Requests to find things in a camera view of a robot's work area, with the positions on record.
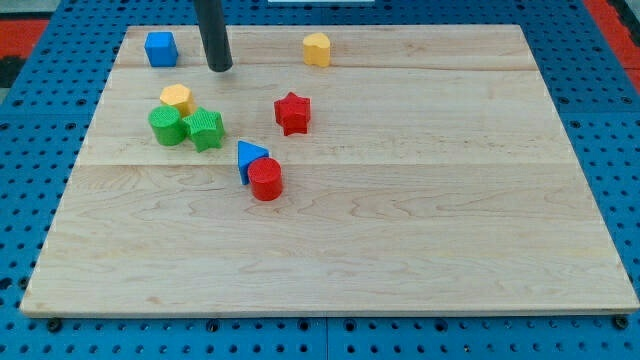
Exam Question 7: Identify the green star block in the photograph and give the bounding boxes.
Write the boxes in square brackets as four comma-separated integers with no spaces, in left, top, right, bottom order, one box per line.
[183,107,225,152]

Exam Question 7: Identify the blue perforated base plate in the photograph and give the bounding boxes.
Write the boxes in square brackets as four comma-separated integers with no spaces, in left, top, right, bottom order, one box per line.
[1,1,639,359]

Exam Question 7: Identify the light wooden board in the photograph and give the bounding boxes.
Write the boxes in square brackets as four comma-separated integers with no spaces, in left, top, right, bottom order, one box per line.
[21,25,639,318]

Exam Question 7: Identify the blue cube block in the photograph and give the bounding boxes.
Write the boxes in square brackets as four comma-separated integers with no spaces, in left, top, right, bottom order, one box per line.
[144,31,179,67]

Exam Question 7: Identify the red cylinder block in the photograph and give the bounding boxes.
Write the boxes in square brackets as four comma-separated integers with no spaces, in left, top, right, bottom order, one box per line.
[248,157,283,201]

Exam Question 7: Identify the green cylinder block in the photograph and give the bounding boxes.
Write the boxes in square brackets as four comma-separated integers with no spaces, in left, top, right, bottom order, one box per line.
[148,105,186,146]

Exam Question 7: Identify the blue triangle block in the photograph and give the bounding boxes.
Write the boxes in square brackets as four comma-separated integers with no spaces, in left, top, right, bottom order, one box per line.
[237,140,269,185]

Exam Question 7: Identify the yellow hexagon block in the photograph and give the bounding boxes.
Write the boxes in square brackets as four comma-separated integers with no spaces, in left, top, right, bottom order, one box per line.
[159,84,197,117]

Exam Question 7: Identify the red star block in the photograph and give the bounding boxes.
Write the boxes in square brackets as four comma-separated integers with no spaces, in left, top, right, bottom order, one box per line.
[274,92,311,136]

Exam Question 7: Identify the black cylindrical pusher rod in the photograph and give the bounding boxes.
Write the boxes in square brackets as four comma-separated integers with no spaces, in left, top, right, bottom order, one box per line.
[193,0,233,73]

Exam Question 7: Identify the yellow heart block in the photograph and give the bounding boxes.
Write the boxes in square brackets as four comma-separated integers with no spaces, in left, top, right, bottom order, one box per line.
[302,32,331,67]

